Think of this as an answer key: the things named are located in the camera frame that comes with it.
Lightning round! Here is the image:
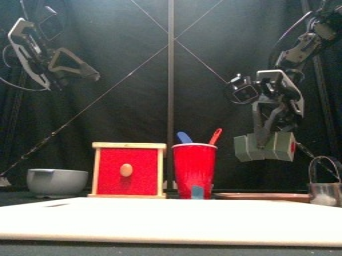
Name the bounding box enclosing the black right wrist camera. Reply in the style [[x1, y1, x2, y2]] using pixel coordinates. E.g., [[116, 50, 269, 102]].
[[225, 73, 263, 105]]

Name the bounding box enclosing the white cutting board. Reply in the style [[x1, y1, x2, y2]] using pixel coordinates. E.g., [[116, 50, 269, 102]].
[[0, 196, 342, 248]]

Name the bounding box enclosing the wooden box with red drawer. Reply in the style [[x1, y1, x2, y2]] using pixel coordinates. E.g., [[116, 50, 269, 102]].
[[87, 141, 169, 200]]

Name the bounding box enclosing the red utensil handle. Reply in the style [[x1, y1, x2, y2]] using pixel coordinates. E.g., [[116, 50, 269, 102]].
[[207, 127, 225, 146]]

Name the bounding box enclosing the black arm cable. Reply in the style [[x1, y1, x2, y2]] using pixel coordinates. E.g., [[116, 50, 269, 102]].
[[267, 9, 316, 73], [0, 43, 46, 93]]

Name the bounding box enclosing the clear jar with wire handle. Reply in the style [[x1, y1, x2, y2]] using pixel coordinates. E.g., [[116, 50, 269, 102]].
[[308, 155, 342, 208]]

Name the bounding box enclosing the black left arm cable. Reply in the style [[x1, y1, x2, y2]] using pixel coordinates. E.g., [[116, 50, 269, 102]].
[[0, 43, 46, 93]]

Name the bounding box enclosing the blue utensil handle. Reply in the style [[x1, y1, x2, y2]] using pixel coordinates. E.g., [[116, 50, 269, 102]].
[[175, 131, 195, 145]]

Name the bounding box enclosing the brown flat plate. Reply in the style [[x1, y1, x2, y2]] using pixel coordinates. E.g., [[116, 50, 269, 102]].
[[213, 192, 313, 203]]

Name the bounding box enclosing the red plastic cup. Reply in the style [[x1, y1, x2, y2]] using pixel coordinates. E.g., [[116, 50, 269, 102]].
[[171, 142, 219, 200]]

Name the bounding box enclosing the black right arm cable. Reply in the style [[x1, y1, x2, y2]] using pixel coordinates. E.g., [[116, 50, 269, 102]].
[[267, 9, 316, 73]]

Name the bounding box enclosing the vertical metal frame pole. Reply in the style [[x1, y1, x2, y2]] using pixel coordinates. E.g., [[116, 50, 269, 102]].
[[166, 0, 177, 192]]

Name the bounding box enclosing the grey bowl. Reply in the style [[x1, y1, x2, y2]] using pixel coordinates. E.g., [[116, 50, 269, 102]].
[[26, 168, 90, 198]]

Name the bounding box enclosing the small blue tag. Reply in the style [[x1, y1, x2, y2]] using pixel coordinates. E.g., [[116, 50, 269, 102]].
[[191, 185, 206, 200]]

